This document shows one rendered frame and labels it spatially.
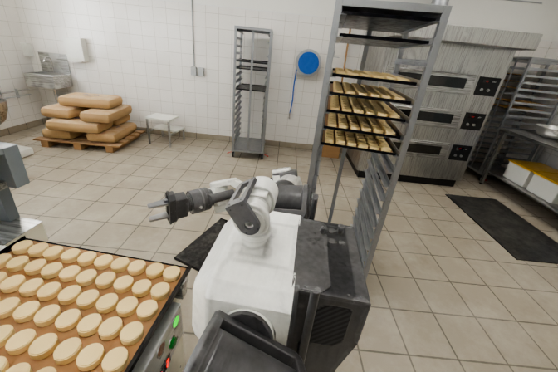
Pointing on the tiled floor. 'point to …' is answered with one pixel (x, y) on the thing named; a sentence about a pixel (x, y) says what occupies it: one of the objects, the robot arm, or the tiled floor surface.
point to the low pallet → (90, 142)
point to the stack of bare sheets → (200, 247)
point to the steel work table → (532, 160)
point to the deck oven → (445, 97)
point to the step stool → (163, 125)
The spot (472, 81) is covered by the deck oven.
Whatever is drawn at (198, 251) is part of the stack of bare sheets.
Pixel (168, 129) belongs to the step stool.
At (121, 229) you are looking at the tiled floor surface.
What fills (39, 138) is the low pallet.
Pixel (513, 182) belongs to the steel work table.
